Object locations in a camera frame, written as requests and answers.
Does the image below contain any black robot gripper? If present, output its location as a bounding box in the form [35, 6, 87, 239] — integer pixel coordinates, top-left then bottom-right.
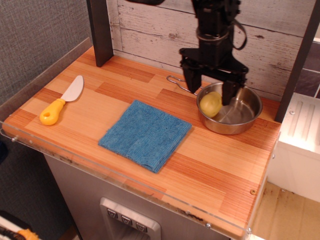
[179, 29, 249, 106]

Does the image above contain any yellow potato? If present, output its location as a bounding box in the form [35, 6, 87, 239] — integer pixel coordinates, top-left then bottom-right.
[199, 91, 223, 118]

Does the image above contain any stainless steel pot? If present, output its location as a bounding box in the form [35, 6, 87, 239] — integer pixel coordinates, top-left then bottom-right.
[166, 74, 264, 136]

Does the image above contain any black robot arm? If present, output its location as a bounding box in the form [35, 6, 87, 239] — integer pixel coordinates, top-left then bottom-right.
[179, 0, 249, 106]

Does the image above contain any blue folded cloth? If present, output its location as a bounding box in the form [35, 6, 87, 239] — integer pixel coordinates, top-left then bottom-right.
[98, 100, 192, 173]

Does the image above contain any white cabinet at right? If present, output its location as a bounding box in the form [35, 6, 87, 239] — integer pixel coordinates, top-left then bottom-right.
[267, 93, 320, 202]

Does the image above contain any silver dispenser button panel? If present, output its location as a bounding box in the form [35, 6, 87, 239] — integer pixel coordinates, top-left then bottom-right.
[99, 197, 162, 240]

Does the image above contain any grey toy kitchen cabinet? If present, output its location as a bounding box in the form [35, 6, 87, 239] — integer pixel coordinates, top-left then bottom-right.
[45, 155, 227, 240]

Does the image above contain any orange fuzzy object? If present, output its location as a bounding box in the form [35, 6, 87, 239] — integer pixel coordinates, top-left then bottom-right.
[18, 229, 39, 240]

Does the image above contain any dark right vertical post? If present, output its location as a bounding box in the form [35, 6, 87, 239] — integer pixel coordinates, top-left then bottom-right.
[274, 0, 320, 123]

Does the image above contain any yellow handled toy knife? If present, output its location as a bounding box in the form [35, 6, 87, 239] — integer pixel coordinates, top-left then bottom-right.
[39, 75, 84, 126]

